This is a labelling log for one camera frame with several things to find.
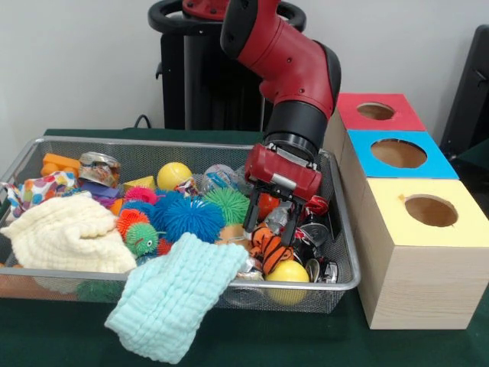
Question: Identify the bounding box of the wooden box with three holes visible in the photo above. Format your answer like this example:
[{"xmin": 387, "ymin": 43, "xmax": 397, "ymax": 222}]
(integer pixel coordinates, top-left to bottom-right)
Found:
[{"xmin": 323, "ymin": 93, "xmax": 489, "ymax": 331}]

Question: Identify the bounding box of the mint green cloth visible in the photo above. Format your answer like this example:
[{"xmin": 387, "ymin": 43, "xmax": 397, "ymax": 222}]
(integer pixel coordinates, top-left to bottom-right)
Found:
[{"xmin": 105, "ymin": 232, "xmax": 249, "ymax": 363}]

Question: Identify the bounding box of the orange striped tiger plush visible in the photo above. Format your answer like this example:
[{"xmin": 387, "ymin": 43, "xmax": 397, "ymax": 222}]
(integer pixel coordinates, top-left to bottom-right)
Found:
[{"xmin": 249, "ymin": 223, "xmax": 295, "ymax": 276}]

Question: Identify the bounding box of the dark green table cloth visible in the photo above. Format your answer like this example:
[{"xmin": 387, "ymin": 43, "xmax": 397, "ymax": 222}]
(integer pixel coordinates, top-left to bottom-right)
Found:
[{"xmin": 0, "ymin": 128, "xmax": 489, "ymax": 367}]

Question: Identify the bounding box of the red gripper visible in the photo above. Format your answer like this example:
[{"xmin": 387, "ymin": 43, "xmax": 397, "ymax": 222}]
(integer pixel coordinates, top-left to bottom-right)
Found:
[{"xmin": 243, "ymin": 143, "xmax": 323, "ymax": 247}]

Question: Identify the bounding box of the cream knitted cloth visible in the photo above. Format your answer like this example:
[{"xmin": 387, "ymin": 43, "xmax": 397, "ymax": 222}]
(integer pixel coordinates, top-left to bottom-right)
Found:
[{"xmin": 0, "ymin": 197, "xmax": 138, "ymax": 274}]

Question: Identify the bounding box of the green spiky ball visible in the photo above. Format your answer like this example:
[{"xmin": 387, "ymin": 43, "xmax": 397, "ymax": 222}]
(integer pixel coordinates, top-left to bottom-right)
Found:
[{"xmin": 202, "ymin": 187, "xmax": 251, "ymax": 225}]

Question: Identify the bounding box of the clear mesh bin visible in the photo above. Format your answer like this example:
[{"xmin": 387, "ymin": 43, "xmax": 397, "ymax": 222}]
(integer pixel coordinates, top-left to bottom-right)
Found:
[{"xmin": 0, "ymin": 138, "xmax": 361, "ymax": 311}]

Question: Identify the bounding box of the yellow ball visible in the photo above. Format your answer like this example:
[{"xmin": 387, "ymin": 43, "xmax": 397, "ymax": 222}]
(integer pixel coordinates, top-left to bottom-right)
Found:
[
  {"xmin": 266, "ymin": 260, "xmax": 311, "ymax": 305},
  {"xmin": 157, "ymin": 162, "xmax": 193, "ymax": 191}
]

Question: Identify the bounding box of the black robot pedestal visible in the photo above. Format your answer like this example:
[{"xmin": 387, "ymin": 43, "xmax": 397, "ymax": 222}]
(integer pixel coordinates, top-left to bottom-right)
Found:
[{"xmin": 149, "ymin": 0, "xmax": 306, "ymax": 131}]

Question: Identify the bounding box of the colourful patterned cloth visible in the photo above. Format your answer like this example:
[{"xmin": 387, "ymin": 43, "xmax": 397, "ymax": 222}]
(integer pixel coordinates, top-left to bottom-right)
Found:
[{"xmin": 2, "ymin": 171, "xmax": 79, "ymax": 216}]

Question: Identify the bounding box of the blue spiky ball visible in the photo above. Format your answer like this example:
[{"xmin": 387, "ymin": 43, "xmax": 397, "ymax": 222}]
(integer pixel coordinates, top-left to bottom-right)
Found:
[
  {"xmin": 147, "ymin": 191, "xmax": 180, "ymax": 230},
  {"xmin": 162, "ymin": 196, "xmax": 226, "ymax": 242}
]

